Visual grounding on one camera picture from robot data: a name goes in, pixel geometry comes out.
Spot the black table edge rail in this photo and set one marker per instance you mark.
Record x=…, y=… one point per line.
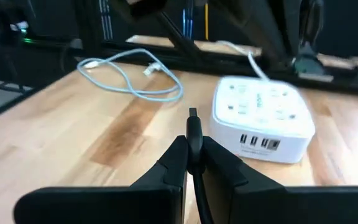
x=353, y=84

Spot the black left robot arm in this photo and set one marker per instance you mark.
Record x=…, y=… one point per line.
x=259, y=25

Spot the white power strip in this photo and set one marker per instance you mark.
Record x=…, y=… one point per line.
x=259, y=124

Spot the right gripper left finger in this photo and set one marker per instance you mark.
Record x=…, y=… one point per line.
x=120, y=205

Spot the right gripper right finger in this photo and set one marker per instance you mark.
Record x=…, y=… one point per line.
x=291, y=205

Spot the black diagonal strut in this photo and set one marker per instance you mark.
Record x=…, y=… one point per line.
x=179, y=37

